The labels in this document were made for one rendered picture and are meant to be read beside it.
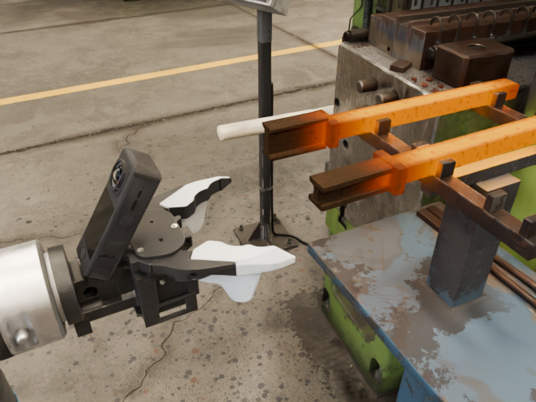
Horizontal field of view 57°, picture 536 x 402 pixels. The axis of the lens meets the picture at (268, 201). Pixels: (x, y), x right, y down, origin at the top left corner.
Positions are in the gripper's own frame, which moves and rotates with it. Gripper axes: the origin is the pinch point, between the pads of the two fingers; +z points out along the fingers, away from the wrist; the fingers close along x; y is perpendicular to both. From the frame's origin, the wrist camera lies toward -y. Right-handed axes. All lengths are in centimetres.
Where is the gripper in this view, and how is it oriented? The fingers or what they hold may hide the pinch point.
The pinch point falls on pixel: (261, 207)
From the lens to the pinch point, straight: 49.9
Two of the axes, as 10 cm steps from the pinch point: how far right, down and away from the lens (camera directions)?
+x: 4.5, 5.1, -7.3
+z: 8.9, -2.6, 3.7
